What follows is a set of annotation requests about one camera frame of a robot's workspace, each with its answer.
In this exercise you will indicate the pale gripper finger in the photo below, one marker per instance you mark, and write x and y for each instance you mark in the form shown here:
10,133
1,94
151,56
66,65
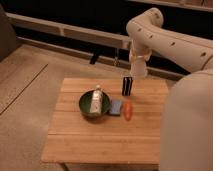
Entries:
132,56

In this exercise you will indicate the white ceramic cup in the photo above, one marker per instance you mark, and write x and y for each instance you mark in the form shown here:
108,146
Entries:
139,69

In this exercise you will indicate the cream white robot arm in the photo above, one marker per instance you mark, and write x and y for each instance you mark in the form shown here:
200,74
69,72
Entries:
186,138

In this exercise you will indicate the black striped eraser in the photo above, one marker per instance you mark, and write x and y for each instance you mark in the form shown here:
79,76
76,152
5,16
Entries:
127,86

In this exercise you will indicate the orange carrot toy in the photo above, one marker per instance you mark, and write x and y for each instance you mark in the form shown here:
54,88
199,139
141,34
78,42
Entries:
128,111

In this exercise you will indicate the blue sponge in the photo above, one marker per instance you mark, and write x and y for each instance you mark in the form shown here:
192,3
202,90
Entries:
115,107

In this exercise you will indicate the white tube in bowl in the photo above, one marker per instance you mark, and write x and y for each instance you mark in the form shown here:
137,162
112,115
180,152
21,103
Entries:
96,100

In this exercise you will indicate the dark green bowl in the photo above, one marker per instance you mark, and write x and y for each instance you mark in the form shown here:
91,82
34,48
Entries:
85,104

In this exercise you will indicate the wooden table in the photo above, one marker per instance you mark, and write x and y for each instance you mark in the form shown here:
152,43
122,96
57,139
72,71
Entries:
107,140

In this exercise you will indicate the metal hook on rail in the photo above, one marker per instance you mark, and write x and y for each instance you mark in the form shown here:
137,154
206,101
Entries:
116,57

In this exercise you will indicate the black bracket on rail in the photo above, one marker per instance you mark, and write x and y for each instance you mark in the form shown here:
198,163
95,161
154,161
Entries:
94,58

